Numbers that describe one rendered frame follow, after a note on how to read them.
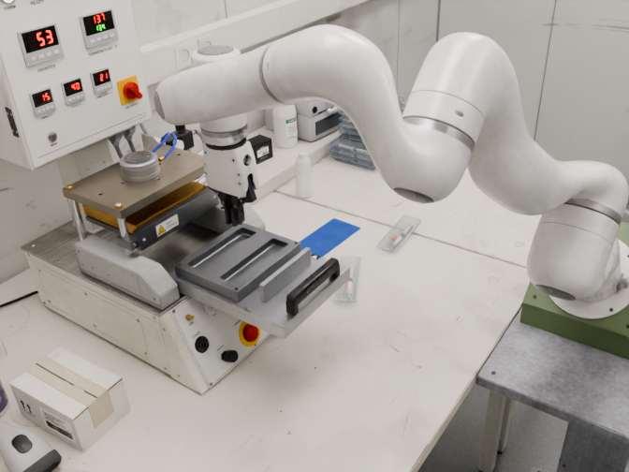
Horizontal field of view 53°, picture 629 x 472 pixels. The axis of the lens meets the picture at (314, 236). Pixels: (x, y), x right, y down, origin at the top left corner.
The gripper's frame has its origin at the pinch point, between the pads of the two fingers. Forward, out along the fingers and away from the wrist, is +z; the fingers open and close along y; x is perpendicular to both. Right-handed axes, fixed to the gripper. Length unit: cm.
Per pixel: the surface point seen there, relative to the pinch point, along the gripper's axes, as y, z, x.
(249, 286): -8.1, 10.1, 6.6
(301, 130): 50, 25, -89
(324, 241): 11, 34, -44
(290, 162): 43, 29, -73
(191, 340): 2.8, 23.5, 13.6
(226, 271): -1.9, 9.4, 5.9
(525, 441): -46, 109, -75
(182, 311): 5.4, 18.0, 12.4
